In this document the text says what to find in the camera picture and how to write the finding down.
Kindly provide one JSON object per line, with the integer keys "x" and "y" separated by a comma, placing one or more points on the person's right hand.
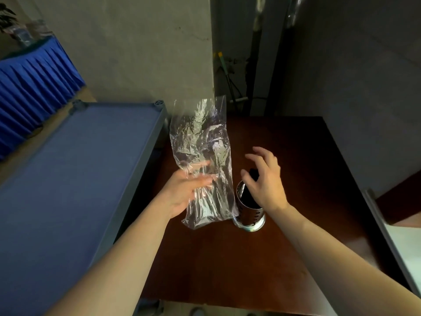
{"x": 271, "y": 187}

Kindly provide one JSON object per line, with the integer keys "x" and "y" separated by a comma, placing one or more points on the person's left hand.
{"x": 181, "y": 194}

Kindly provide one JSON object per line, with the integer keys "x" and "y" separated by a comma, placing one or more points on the cluster of black chopsticks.
{"x": 246, "y": 197}

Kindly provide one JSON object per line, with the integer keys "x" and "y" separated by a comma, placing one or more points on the perforated steel utensil holder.
{"x": 250, "y": 217}

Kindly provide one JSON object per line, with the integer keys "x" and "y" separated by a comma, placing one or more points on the clear plastic bag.
{"x": 197, "y": 134}

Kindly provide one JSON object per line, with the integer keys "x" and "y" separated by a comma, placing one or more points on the person's left forearm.
{"x": 115, "y": 266}

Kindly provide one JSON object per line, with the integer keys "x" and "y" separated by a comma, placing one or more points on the person's right forearm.
{"x": 329, "y": 256}

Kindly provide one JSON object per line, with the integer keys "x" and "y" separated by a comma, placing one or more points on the grey plastic cart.
{"x": 65, "y": 194}

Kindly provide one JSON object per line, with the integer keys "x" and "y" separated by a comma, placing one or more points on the dark pipe with plastic wrap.
{"x": 279, "y": 62}

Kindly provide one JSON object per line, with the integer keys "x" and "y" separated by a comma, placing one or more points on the black vertical pipe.
{"x": 253, "y": 62}

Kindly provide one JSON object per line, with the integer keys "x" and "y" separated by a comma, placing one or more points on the white-silled low window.
{"x": 408, "y": 253}

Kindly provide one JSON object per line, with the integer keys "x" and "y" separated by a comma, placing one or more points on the long table with blue skirt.
{"x": 33, "y": 85}

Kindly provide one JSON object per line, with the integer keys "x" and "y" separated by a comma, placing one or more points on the dark leafy plant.
{"x": 6, "y": 16}

